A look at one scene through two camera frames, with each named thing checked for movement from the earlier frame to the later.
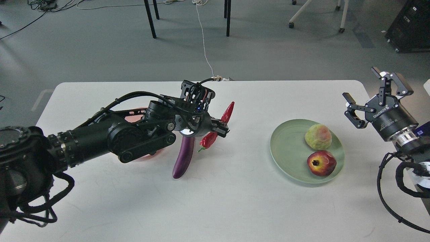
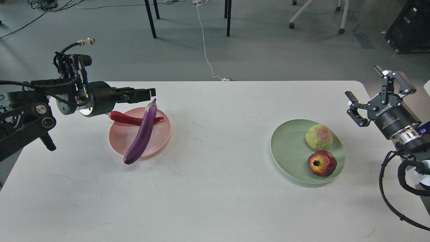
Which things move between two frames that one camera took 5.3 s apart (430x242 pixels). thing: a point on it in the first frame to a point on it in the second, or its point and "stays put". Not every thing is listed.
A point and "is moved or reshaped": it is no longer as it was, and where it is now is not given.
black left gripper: x=193 y=126 to x=101 y=97
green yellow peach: x=318 y=136 stays put
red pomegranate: x=321 y=163 stays put
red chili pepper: x=210 y=137 is moved or reshaped
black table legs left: x=150 y=16 stays put
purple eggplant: x=184 y=156 is moved or reshaped
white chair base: x=341 y=30 stays put
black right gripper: x=387 y=118 stays put
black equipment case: x=410 y=32 stays put
